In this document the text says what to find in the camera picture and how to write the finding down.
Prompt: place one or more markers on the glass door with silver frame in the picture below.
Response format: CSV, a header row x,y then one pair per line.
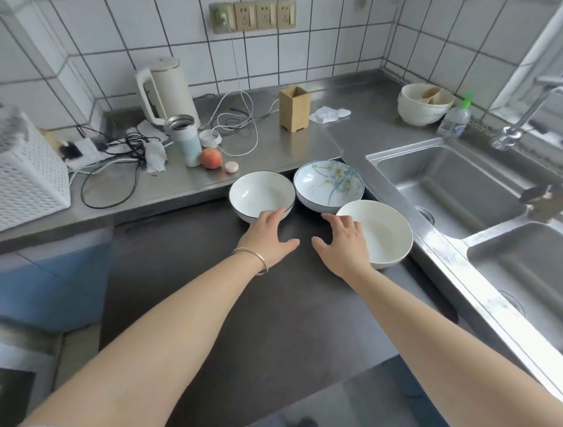
x,y
17,396

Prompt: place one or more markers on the small round beige soap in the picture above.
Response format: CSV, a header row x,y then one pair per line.
x,y
231,166

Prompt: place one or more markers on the white tumbler lid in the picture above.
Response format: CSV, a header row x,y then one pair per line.
x,y
209,138

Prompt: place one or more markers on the crumpled white tissue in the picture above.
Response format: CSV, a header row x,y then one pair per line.
x,y
156,158
327,115

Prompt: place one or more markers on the white electric kettle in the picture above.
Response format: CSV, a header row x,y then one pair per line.
x,y
173,92

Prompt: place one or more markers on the white floral bowl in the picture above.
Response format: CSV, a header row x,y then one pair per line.
x,y
325,184

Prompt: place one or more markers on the white perforated basket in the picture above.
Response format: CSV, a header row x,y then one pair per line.
x,y
31,184

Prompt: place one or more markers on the white charger plug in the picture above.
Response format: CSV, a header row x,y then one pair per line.
x,y
223,18

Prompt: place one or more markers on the steel kitchen faucet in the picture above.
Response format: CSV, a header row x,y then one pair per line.
x,y
510,132

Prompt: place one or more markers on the person's left forearm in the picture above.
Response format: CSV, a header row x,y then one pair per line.
x,y
154,343

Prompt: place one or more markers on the white and teal tumbler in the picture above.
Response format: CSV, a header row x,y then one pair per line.
x,y
187,145

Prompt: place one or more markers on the white power strip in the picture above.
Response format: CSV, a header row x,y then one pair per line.
x,y
88,154

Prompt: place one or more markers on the person's left hand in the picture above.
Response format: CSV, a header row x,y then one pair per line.
x,y
268,237

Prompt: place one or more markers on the steel double sink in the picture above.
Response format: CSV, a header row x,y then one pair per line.
x,y
462,189

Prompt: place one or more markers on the wooden board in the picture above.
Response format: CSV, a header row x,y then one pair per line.
x,y
48,138

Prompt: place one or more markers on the blue base cabinet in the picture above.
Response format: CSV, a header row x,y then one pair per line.
x,y
53,286

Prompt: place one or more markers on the beige wall socket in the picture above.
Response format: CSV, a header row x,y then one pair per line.
x,y
266,14
220,24
286,14
245,15

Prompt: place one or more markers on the peach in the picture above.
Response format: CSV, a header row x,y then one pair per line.
x,y
210,159

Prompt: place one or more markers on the cream disposable bowl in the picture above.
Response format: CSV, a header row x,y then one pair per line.
x,y
422,110

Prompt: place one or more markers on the clear bottle with green cap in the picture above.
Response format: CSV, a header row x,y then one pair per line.
x,y
455,123

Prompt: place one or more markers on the thin steel faucet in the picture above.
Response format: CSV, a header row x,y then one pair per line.
x,y
541,198

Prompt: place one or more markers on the person's right hand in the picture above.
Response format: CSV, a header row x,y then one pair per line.
x,y
347,250

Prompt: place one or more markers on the window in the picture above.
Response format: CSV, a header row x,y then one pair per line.
x,y
536,44

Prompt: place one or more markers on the bamboo utensil holder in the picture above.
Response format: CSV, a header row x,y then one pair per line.
x,y
294,112

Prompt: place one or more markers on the person's right forearm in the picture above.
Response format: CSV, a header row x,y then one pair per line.
x,y
440,352

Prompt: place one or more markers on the white paper sheet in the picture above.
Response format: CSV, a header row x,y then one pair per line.
x,y
149,132

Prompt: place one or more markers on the stainless steel countertop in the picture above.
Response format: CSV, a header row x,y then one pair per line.
x,y
308,145

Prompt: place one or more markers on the plain white bowl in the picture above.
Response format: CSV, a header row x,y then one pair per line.
x,y
387,237

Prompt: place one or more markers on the white bowl with black rim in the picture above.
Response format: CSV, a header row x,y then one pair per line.
x,y
259,193

